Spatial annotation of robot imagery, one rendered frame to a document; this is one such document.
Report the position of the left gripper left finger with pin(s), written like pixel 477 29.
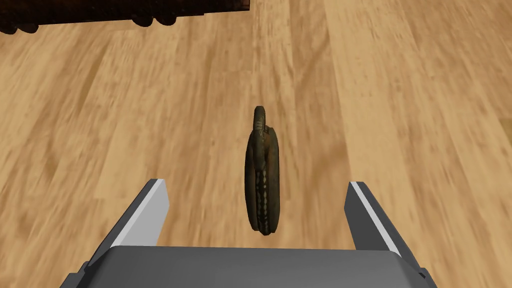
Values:
pixel 140 224

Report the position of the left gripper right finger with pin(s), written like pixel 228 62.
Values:
pixel 370 226

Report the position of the dark brown furniture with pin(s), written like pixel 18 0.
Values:
pixel 100 12

